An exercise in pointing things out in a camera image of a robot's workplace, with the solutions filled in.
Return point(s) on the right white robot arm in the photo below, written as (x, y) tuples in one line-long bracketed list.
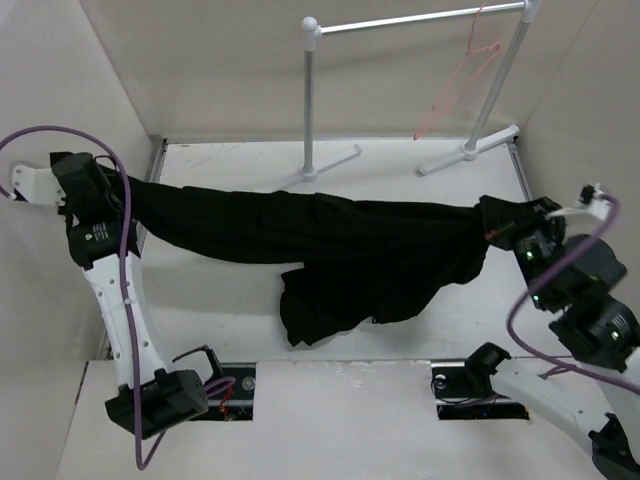
[(570, 271)]

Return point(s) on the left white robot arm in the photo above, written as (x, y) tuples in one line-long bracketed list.
[(153, 394)]

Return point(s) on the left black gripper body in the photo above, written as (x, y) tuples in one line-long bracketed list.
[(115, 189)]

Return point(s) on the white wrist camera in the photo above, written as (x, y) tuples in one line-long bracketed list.
[(591, 202), (36, 186)]

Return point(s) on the pink wire hanger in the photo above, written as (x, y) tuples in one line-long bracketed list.
[(474, 62)]

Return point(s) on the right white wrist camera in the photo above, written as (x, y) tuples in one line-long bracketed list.
[(591, 202)]

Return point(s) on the white clothes rack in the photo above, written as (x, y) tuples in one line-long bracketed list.
[(476, 144)]

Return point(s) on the black trousers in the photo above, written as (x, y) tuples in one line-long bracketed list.
[(347, 260)]

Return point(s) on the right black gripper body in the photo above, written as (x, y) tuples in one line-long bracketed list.
[(533, 233)]

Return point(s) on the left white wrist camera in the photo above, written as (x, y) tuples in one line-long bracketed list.
[(36, 186)]

